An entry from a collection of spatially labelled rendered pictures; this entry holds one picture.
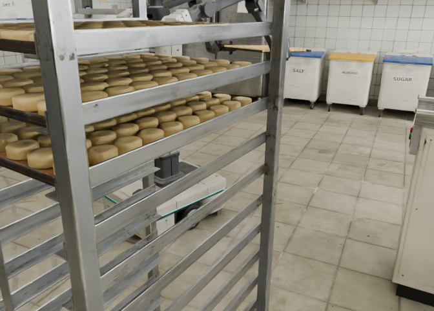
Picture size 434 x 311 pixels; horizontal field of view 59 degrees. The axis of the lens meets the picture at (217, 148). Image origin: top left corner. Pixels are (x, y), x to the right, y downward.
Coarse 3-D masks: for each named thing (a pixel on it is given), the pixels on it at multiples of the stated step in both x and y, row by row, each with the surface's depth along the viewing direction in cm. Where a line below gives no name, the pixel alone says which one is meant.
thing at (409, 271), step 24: (432, 144) 155; (432, 168) 158; (408, 192) 177; (432, 192) 160; (408, 216) 168; (432, 216) 163; (408, 240) 171; (432, 240) 166; (408, 264) 174; (432, 264) 169; (408, 288) 181; (432, 288) 172
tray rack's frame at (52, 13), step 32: (32, 0) 41; (64, 0) 42; (64, 32) 42; (64, 64) 43; (64, 96) 44; (64, 128) 45; (64, 160) 46; (64, 192) 48; (64, 224) 51; (0, 256) 66; (96, 256) 53; (96, 288) 54
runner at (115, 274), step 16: (256, 176) 101; (224, 192) 87; (208, 208) 83; (176, 224) 74; (192, 224) 79; (160, 240) 70; (144, 256) 67; (112, 272) 61; (128, 272) 64; (64, 304) 57
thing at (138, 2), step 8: (136, 0) 111; (144, 0) 113; (136, 8) 112; (144, 8) 113; (136, 16) 113; (144, 16) 114; (144, 48) 116; (152, 176) 131; (144, 184) 132; (152, 184) 132; (152, 224) 136; (152, 272) 143
